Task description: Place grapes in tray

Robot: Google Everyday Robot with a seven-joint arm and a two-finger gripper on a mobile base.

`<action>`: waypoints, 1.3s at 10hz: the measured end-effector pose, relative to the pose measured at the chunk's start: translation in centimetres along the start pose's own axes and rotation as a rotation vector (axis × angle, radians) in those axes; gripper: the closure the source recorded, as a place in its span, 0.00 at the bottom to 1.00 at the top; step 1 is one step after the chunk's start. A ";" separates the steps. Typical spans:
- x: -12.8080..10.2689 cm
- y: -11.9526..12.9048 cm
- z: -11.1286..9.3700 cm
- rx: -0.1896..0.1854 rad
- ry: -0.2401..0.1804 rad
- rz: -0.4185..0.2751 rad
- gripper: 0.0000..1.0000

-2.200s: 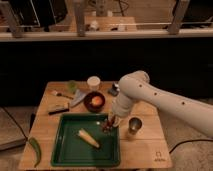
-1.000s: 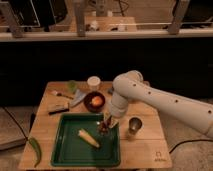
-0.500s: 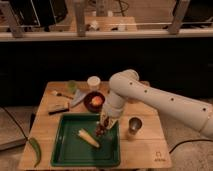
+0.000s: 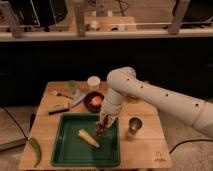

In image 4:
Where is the green plastic tray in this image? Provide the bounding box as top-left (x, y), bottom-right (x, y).
top-left (51, 114), bottom-right (120, 167)

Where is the wooden cutting board table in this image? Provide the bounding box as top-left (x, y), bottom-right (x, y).
top-left (19, 81), bottom-right (172, 171)

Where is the orange peach fruit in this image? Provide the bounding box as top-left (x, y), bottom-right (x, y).
top-left (91, 96), bottom-right (103, 106)

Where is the black cable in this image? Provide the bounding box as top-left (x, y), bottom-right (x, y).
top-left (0, 105), bottom-right (30, 142)

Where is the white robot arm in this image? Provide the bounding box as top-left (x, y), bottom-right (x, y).
top-left (100, 67), bottom-right (213, 139)

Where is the dark purple grape bunch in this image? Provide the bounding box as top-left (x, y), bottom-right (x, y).
top-left (95, 117), bottom-right (109, 137)

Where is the yellow corn cob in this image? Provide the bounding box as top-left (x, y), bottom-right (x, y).
top-left (78, 129), bottom-right (100, 148)

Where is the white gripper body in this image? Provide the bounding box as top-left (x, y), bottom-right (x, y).
top-left (99, 109), bottom-right (117, 128)

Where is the green small cup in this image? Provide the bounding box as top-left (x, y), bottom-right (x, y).
top-left (67, 80), bottom-right (77, 93)

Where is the metal cup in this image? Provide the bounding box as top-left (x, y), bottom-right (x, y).
top-left (129, 117), bottom-right (143, 135)

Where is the green chili pepper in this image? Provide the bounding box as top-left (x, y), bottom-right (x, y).
top-left (28, 137), bottom-right (42, 167)

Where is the dark brown bowl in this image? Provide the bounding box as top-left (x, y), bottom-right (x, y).
top-left (83, 91), bottom-right (104, 113)

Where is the white paper cup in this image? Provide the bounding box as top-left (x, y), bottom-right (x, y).
top-left (87, 76), bottom-right (101, 91)

